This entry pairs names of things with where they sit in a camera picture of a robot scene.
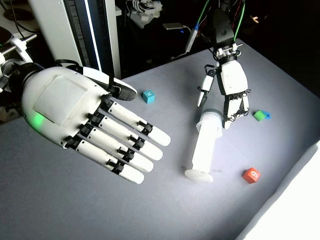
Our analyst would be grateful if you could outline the large translucent plastic syringe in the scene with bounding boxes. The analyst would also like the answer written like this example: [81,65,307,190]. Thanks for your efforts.
[184,108,224,184]

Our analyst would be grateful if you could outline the white robot body column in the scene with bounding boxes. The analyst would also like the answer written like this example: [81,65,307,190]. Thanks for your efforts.
[28,0,122,80]

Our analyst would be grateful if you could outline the teal letter block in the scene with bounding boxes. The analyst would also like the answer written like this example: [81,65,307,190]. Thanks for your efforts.
[142,90,156,104]

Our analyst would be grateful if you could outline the grey table cloth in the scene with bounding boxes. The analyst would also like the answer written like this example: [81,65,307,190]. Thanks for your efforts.
[0,38,320,240]

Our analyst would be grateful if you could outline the silver power bank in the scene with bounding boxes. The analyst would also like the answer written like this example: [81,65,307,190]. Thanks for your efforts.
[162,22,186,31]

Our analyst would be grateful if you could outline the green block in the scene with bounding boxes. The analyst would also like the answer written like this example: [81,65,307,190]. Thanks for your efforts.
[253,109,266,122]

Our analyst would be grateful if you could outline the red number block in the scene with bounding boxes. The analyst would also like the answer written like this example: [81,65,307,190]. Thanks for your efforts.
[241,167,261,185]

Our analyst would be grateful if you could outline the white backdrop board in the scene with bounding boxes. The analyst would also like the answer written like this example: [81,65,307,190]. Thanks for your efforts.
[234,142,320,240]

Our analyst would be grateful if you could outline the white cable adapter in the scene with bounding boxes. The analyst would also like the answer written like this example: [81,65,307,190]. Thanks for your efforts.
[184,23,200,54]

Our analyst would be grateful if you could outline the green cable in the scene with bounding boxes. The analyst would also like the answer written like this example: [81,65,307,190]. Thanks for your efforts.
[193,0,211,29]

